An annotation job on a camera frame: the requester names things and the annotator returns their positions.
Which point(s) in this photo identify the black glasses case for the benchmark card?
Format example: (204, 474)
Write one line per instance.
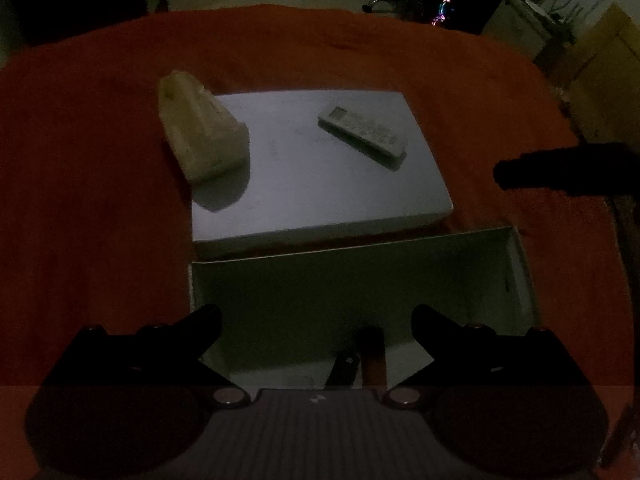
(344, 371)

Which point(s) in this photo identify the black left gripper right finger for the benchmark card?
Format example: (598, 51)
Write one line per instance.
(513, 406)

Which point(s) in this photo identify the brown cardboard box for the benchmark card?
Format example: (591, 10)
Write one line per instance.
(599, 79)

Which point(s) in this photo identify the white open cardboard box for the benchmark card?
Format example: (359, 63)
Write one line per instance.
(281, 320)

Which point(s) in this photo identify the white remote control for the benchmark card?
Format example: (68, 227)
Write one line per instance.
(385, 143)

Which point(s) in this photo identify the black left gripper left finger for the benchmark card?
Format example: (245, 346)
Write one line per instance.
(122, 406)

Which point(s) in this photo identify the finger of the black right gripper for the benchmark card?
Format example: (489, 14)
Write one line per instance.
(588, 169)

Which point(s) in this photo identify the beige tissue pack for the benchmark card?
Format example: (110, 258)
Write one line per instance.
(205, 137)

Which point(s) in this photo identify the red tablecloth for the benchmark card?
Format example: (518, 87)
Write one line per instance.
(95, 214)

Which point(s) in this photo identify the orange black marker pen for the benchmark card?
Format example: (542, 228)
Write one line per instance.
(373, 361)

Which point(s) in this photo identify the white flat box lid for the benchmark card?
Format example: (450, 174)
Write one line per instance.
(306, 182)

